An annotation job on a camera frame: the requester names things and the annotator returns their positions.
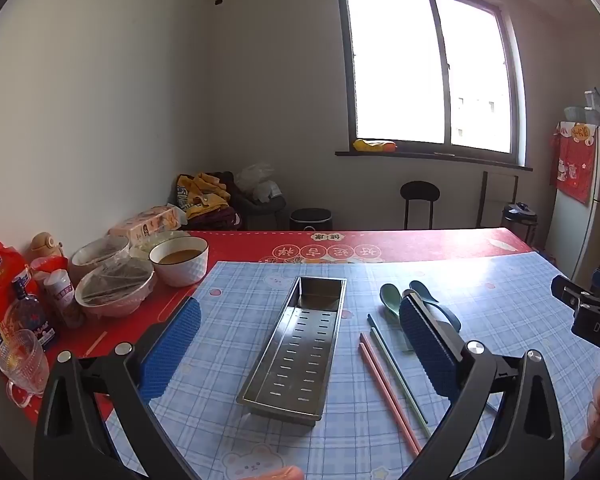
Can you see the pink chopstick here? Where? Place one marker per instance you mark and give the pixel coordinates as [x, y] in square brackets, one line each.
[380, 390]
[387, 390]

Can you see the white fridge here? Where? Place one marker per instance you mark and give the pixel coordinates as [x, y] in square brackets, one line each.
[575, 230]

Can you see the yellow item on windowsill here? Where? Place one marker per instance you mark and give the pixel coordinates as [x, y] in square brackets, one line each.
[375, 146]

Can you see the white textured bowl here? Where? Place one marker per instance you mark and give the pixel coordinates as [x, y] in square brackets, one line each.
[180, 267]

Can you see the clear glass cup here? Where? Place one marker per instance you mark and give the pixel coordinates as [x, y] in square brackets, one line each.
[24, 367]

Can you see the small white jar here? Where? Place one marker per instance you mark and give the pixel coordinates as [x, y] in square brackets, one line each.
[62, 295]

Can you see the dark red clothes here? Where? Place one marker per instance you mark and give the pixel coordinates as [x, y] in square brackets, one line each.
[215, 217]

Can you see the blue spoon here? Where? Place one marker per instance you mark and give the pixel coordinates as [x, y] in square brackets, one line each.
[430, 295]

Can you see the black bin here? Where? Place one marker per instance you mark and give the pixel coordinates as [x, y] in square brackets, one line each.
[311, 220]

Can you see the dark seat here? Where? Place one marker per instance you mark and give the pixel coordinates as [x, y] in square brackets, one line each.
[265, 212]

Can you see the yellow clothes pile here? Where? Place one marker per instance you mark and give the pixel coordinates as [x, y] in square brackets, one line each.
[202, 192]

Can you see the plastic wrapped bowl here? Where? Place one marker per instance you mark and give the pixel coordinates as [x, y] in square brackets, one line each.
[97, 252]
[112, 290]

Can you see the beige toy figure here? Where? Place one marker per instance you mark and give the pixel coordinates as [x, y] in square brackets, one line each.
[45, 247]

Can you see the stainless steel utensil tray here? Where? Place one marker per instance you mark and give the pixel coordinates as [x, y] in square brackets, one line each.
[295, 350]

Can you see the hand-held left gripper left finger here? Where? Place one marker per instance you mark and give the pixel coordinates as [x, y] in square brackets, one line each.
[172, 345]

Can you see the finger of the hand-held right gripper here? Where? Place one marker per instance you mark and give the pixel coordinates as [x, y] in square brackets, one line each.
[575, 292]

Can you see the blue plaid table mat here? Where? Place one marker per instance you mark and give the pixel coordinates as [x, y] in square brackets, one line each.
[505, 290]

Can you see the blue chopstick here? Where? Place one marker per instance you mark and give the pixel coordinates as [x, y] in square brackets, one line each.
[375, 327]

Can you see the orange snack packet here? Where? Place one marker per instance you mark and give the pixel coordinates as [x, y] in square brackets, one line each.
[147, 222]

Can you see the red hanging cloth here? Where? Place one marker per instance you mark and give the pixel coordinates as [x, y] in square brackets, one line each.
[575, 170]

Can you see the green chopstick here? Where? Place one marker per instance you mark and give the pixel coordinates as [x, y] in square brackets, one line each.
[400, 382]

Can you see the folded metal frame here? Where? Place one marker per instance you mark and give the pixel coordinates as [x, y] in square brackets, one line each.
[484, 200]

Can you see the black stool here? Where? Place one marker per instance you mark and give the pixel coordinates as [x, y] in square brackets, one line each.
[420, 191]

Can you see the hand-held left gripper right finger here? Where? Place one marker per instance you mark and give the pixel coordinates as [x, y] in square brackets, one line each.
[427, 350]

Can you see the green spoon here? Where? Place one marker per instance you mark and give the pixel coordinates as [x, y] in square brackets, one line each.
[391, 297]

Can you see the white plastic bag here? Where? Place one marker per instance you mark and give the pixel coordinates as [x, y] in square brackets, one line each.
[257, 180]

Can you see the window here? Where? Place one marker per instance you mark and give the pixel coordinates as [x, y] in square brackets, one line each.
[395, 60]

